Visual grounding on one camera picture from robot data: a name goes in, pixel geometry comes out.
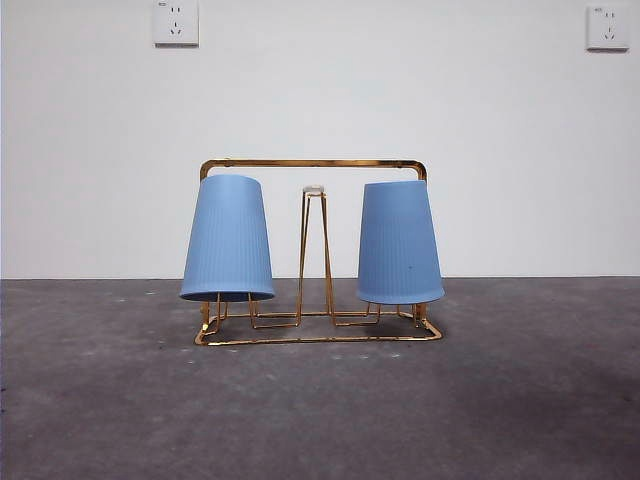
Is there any blue ribbed cup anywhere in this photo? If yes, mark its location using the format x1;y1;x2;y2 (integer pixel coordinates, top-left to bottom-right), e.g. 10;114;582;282
355;179;445;305
178;173;277;303

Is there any gold wire cup rack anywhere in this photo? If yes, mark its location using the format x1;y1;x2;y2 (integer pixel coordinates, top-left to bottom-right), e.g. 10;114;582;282
193;158;444;347

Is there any white wall socket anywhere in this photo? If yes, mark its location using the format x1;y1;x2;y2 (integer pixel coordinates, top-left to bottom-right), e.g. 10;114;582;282
152;0;200;49
585;4;631;52

